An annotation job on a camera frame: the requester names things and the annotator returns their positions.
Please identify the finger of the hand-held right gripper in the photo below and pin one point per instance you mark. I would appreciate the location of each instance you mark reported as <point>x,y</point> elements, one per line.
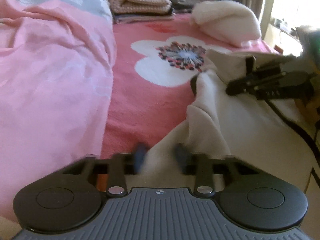
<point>265,71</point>
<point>240,87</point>

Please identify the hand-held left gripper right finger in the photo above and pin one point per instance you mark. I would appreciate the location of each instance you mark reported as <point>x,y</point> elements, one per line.
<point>180,155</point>

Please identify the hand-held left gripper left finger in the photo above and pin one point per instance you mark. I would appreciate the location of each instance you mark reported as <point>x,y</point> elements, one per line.
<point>140,155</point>

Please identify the beige jacket with black trim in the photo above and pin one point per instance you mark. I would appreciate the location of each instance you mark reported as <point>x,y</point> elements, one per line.
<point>212,130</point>

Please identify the pink floral bed blanket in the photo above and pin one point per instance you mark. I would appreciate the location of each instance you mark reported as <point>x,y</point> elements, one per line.
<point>140,100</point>

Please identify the white fleece folded blanket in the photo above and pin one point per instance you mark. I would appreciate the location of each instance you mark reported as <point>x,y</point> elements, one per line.
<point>225,22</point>

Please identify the grey curtain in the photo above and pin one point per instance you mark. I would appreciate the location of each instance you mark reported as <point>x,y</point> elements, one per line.
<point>252,5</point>

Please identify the folded lilac sheet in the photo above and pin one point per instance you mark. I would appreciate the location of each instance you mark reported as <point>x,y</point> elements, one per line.
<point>145,18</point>

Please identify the pink grey floral duvet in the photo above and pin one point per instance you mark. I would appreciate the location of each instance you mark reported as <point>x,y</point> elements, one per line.
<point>50,67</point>

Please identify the checked folded cloth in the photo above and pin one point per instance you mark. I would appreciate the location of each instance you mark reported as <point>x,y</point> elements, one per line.
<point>140,1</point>

